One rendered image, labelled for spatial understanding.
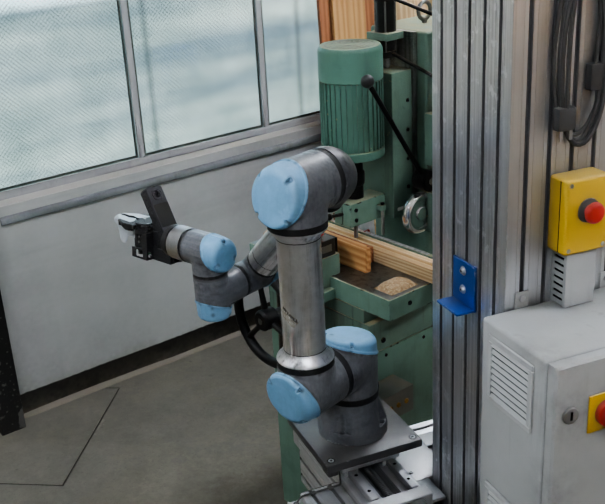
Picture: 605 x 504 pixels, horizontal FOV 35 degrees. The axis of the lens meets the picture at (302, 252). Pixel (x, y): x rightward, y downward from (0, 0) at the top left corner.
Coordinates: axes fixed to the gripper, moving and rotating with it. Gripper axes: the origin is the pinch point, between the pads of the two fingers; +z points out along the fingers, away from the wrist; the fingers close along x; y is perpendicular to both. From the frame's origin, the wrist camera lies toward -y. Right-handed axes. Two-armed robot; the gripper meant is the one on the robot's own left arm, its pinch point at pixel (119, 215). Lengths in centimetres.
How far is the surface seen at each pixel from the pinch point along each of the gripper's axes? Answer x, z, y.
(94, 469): 47, 83, 118
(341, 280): 61, -16, 27
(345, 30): 189, 90, -28
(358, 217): 75, -11, 13
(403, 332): 74, -28, 43
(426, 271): 74, -35, 23
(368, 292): 60, -27, 27
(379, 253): 76, -18, 22
